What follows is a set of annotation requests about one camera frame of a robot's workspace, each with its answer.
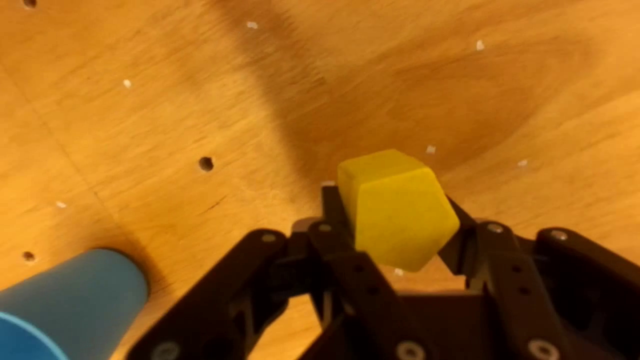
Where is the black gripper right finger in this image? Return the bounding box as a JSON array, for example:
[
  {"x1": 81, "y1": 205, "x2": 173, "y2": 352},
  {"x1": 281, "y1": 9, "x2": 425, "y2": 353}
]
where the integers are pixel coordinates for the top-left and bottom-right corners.
[{"x1": 437, "y1": 196, "x2": 640, "y2": 360}]

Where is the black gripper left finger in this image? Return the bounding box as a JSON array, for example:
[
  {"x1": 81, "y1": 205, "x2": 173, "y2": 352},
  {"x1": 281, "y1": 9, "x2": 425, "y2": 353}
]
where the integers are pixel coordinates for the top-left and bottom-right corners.
[{"x1": 124, "y1": 181, "x2": 437, "y2": 360}]

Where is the yellow block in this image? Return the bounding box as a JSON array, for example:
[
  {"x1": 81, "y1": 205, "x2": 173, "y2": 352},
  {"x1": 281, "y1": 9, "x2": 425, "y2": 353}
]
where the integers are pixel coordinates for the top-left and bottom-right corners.
[{"x1": 337, "y1": 147, "x2": 462, "y2": 273}]

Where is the light blue plastic cup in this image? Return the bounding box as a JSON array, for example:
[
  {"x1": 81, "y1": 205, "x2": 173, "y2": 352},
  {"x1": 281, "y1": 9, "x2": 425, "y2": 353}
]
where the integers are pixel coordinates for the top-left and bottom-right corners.
[{"x1": 0, "y1": 245, "x2": 150, "y2": 360}]

